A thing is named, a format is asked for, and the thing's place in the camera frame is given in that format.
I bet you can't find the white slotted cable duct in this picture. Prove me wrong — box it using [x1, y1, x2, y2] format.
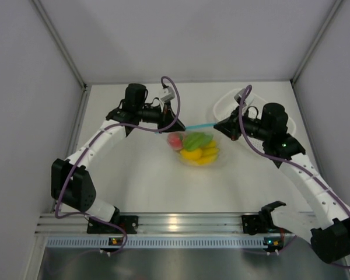
[46, 236, 283, 250]

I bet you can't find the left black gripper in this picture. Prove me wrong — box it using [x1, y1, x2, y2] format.
[136, 100, 184, 134]

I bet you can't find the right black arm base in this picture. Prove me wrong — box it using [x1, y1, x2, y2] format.
[241, 214, 278, 235]

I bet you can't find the red fake peach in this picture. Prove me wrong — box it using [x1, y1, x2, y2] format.
[166, 132, 185, 151]

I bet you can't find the clear zip top bag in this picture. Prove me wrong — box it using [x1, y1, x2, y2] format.
[156, 122, 229, 168]

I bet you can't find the yellow fake banana bunch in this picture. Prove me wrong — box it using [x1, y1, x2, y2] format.
[195, 141, 220, 166]

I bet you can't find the aluminium mounting rail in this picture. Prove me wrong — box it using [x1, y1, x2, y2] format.
[34, 212, 319, 235]

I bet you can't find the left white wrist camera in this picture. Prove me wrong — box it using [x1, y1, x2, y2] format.
[159, 86, 176, 103]

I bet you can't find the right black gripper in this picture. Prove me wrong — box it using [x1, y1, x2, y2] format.
[215, 106, 271, 142]

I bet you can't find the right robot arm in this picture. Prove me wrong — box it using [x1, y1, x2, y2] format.
[214, 103, 350, 265]

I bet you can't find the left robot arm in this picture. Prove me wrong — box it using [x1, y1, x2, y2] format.
[51, 82, 186, 233]

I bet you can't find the green fake vegetable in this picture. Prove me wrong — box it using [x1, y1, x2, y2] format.
[183, 132, 214, 151]

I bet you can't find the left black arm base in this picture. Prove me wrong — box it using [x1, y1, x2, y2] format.
[87, 215, 139, 235]

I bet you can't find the white perforated plastic basket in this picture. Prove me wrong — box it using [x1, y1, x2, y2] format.
[212, 88, 297, 153]

